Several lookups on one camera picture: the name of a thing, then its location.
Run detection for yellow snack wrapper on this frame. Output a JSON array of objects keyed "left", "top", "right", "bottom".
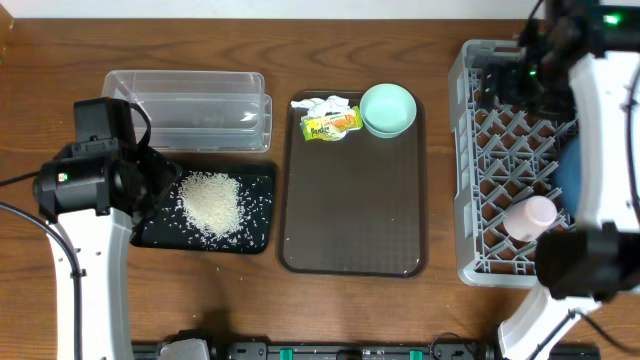
[{"left": 301, "top": 106, "right": 363, "bottom": 142}]

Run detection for clear plastic bin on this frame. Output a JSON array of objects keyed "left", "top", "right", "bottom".
[{"left": 102, "top": 70, "right": 273, "bottom": 153}]

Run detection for mint green bowl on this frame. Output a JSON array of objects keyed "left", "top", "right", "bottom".
[{"left": 359, "top": 83, "right": 417, "bottom": 139}]

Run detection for grey dishwasher rack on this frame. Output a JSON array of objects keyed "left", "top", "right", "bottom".
[{"left": 448, "top": 40, "right": 578, "bottom": 288}]

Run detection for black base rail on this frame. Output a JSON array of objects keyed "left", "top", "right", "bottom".
[{"left": 132, "top": 329, "right": 601, "bottom": 360}]

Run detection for dark blue bowl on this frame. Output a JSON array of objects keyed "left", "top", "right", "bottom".
[{"left": 554, "top": 136, "right": 581, "bottom": 217}]

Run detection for pile of rice grains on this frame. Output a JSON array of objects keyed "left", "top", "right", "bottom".
[{"left": 178, "top": 172, "right": 244, "bottom": 237}]

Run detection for white paper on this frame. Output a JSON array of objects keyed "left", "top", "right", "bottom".
[{"left": 290, "top": 95, "right": 351, "bottom": 118}]

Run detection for black rectangular tray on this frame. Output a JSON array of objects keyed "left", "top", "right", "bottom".
[{"left": 132, "top": 158, "right": 275, "bottom": 255}]

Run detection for brown serving tray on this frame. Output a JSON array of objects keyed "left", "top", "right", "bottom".
[{"left": 277, "top": 105, "right": 429, "bottom": 279}]

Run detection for pink cup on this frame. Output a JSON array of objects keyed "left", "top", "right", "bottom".
[{"left": 503, "top": 195, "right": 558, "bottom": 242}]

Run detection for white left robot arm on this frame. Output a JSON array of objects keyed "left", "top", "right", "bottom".
[{"left": 1, "top": 139, "right": 181, "bottom": 359}]

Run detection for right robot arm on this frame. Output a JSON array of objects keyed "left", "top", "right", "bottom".
[{"left": 480, "top": 1, "right": 639, "bottom": 359}]

